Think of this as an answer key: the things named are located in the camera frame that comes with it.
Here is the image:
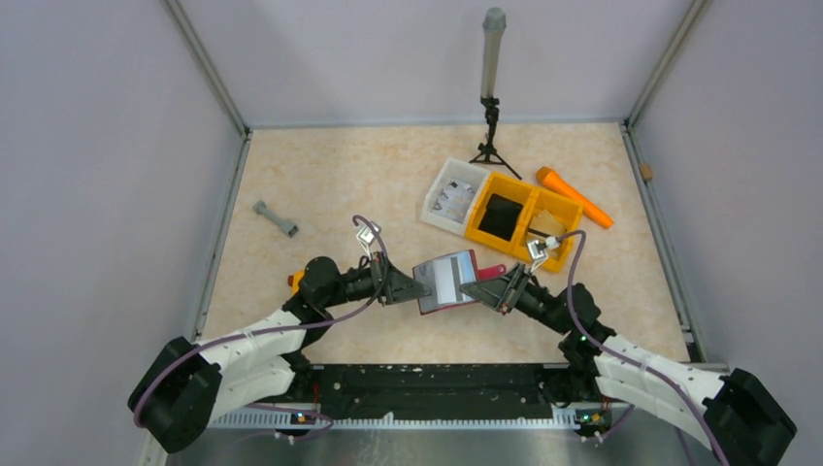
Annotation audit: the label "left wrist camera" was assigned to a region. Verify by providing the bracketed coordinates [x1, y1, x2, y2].
[354, 220, 381, 256]

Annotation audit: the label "white plastic bin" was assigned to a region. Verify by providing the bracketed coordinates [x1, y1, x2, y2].
[419, 157, 491, 236]

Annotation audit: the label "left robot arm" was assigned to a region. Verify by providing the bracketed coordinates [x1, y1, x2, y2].
[127, 252, 432, 453]

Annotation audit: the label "cards in white bin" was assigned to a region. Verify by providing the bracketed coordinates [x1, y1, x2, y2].
[431, 179, 477, 223]

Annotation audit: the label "small tan wall object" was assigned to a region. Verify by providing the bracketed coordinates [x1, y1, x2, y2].
[639, 162, 653, 183]

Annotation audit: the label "black mini tripod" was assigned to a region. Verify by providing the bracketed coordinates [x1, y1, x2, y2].
[470, 97, 523, 181]

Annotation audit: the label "grey credit card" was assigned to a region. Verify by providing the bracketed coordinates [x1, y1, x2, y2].
[414, 254, 478, 310]

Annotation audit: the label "red card holder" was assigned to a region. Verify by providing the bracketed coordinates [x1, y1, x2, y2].
[411, 249, 508, 316]

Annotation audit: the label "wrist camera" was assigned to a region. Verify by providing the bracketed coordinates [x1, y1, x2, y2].
[354, 220, 381, 256]
[526, 236, 560, 273]

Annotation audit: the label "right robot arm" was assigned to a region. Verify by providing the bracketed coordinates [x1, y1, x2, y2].
[461, 264, 798, 465]

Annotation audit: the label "small orange toy piece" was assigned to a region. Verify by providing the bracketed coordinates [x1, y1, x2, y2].
[287, 270, 305, 295]

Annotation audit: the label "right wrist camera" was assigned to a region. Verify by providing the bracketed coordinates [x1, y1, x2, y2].
[526, 236, 560, 273]

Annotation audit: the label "yellow plastic bin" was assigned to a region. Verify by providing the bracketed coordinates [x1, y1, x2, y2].
[464, 172, 583, 262]

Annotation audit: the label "grey plastic connector piece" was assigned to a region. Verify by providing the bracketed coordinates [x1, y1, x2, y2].
[252, 200, 299, 238]

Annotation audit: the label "grey tube on tripod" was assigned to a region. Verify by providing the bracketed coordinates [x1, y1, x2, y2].
[480, 7, 507, 99]

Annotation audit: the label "tan cards in bin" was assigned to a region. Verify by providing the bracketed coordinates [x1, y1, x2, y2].
[523, 210, 568, 250]

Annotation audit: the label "black block in bin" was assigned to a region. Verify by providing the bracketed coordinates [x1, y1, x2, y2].
[477, 194, 523, 241]

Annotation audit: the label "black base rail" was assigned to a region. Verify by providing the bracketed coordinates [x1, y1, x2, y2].
[276, 363, 635, 422]

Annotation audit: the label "orange plastic carrot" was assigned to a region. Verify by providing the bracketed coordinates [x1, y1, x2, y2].
[536, 166, 614, 229]

